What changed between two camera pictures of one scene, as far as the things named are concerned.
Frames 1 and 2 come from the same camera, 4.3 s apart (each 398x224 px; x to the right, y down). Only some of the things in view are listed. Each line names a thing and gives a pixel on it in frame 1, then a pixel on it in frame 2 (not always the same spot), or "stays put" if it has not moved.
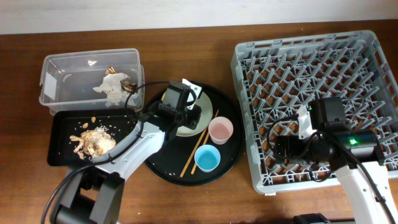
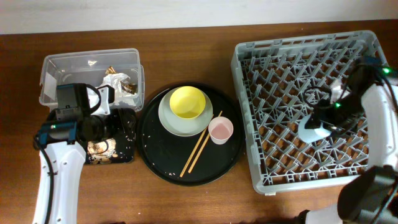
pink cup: x=220 y=129 stays put
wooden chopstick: x=206 y=140 → x=201 y=149
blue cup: x=206 y=157 → x=310 y=135
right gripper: x=291 y=142 → x=319 y=114
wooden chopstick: x=193 y=152 stays put
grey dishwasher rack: x=275 y=77 stays put
